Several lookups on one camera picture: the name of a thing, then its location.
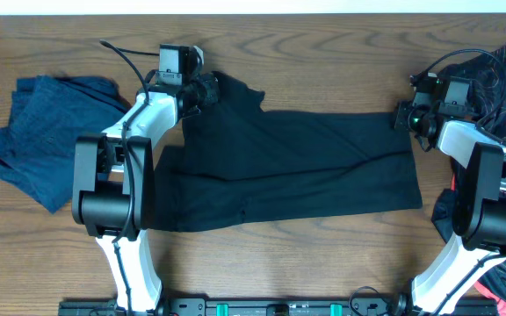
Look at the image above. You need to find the plain black t-shirt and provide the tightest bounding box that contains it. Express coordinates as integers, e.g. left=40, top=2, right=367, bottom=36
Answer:
left=151, top=73, right=423, bottom=232

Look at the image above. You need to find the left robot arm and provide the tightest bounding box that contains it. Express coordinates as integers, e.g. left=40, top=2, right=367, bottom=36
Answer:
left=59, top=44, right=219, bottom=315

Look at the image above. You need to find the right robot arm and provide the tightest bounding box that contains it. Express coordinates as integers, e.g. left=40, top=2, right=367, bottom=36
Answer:
left=389, top=73, right=506, bottom=315

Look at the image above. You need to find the black patterned shirt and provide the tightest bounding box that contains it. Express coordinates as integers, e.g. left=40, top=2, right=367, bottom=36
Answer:
left=430, top=43, right=506, bottom=311

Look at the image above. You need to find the folded blue garment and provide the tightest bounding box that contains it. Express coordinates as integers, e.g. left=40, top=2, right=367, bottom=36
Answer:
left=0, top=75, right=127, bottom=213

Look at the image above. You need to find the red garment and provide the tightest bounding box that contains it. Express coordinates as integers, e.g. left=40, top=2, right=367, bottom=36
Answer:
left=449, top=173, right=506, bottom=316

